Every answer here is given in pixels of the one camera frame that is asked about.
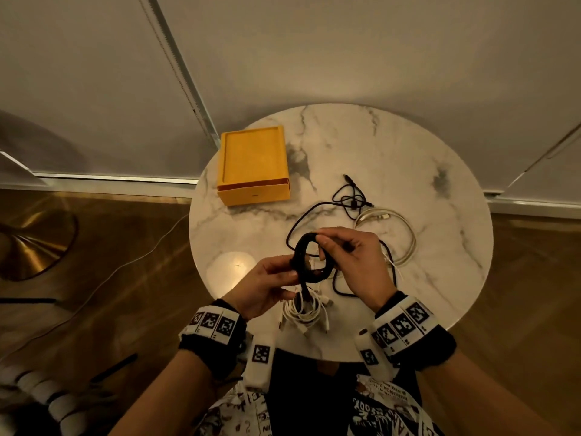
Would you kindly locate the person's left hand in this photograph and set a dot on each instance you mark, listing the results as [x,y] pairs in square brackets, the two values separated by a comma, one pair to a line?
[263,286]

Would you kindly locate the person's right hand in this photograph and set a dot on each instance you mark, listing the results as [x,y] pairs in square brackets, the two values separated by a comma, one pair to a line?
[363,267]

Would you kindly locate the yellow box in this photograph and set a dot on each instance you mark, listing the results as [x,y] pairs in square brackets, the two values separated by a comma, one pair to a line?
[252,158]

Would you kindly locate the person's right forearm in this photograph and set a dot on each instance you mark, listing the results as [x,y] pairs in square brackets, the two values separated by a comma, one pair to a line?
[476,399]

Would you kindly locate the person's left forearm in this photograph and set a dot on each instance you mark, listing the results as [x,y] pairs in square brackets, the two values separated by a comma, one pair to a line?
[168,395]

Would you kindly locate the black left wristband with markers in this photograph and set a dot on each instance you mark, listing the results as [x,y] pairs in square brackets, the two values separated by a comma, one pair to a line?
[213,354]

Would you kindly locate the black wristband with markers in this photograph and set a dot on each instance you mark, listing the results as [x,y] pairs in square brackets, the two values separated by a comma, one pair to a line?
[435,349]
[213,354]

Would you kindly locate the black right wristband with markers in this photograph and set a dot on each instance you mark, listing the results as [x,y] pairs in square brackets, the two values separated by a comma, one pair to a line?
[435,349]

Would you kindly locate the white marble table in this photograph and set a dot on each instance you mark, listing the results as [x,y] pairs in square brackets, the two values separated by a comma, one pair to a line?
[386,145]

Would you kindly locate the black floor object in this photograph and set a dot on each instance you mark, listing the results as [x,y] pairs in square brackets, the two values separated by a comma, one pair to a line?
[113,367]

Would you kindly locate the metal blind track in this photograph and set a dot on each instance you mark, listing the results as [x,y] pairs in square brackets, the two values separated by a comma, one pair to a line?
[544,154]
[181,72]

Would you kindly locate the gold lamp base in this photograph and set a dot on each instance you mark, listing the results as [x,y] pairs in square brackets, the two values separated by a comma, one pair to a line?
[32,245]

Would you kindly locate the white floor object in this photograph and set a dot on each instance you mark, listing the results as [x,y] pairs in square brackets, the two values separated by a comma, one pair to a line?
[45,390]

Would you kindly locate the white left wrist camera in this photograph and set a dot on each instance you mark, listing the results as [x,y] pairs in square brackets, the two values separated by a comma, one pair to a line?
[261,358]

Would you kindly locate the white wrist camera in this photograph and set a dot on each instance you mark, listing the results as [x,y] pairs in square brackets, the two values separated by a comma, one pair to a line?
[261,358]
[370,357]

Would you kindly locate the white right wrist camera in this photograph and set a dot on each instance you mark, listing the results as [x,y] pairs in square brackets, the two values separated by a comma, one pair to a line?
[370,357]

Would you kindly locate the metal bottom rail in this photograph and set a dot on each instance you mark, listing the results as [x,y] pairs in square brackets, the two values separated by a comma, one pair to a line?
[531,206]
[113,183]

